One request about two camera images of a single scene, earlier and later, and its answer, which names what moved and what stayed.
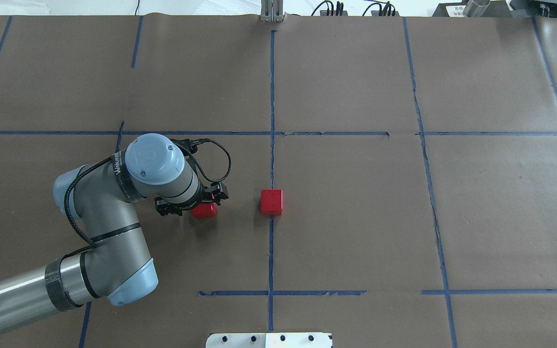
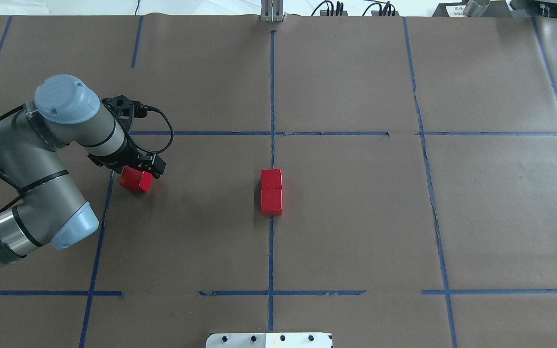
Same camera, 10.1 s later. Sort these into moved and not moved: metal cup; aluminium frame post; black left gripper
Moved: black left gripper
Not moved: metal cup; aluminium frame post
